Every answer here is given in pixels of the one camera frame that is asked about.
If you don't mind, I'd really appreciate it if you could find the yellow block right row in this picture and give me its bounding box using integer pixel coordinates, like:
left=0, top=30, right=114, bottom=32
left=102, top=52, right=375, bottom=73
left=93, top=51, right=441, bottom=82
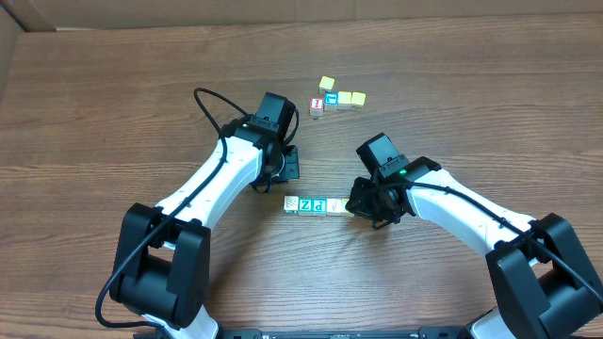
left=350, top=91, right=367, bottom=111

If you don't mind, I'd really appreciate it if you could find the yellow block far top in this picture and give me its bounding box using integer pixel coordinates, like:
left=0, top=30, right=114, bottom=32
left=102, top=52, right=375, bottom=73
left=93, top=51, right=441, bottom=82
left=318, top=76, right=335, bottom=94

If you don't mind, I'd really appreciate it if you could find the yellow block row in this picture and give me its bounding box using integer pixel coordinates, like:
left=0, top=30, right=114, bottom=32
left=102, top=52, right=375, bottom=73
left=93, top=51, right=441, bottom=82
left=337, top=90, right=352, bottom=110
left=350, top=91, right=367, bottom=111

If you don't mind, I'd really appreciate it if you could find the red letter I block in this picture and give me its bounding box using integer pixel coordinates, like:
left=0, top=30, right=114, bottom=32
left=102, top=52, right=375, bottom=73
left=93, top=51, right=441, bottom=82
left=309, top=97, right=324, bottom=117

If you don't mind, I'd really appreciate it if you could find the white ice cream block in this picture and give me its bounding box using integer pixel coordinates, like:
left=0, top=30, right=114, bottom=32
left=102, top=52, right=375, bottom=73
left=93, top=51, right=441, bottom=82
left=326, top=199, right=342, bottom=216

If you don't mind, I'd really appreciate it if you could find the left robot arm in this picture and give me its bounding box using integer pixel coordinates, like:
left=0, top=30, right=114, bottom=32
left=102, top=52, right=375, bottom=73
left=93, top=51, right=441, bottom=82
left=95, top=92, right=300, bottom=338

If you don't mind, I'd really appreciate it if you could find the blue picture block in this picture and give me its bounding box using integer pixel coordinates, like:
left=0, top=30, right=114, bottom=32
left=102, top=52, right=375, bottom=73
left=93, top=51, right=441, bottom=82
left=324, top=91, right=338, bottom=111

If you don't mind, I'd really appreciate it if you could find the green letter Z block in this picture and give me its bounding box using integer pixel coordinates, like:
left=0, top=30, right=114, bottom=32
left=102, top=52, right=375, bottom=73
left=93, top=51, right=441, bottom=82
left=298, top=197, right=313, bottom=215

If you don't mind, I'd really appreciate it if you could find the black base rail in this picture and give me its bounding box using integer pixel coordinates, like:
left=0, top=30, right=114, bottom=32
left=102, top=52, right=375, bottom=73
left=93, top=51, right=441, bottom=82
left=133, top=326, right=553, bottom=339

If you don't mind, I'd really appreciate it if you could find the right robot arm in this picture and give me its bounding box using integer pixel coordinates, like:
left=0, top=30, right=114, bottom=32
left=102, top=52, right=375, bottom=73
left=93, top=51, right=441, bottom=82
left=345, top=134, right=602, bottom=338

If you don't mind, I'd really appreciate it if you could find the yellow letter K block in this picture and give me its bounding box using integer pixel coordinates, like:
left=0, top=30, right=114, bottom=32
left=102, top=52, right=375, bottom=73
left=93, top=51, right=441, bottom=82
left=340, top=198, right=353, bottom=217

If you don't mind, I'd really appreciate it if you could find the blue letter P block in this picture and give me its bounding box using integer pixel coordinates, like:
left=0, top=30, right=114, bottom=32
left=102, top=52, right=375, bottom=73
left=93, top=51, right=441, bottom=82
left=312, top=198, right=327, bottom=217

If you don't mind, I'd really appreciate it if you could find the yellow block middle row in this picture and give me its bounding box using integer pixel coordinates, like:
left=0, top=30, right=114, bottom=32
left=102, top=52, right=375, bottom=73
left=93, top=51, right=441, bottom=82
left=337, top=90, right=352, bottom=110

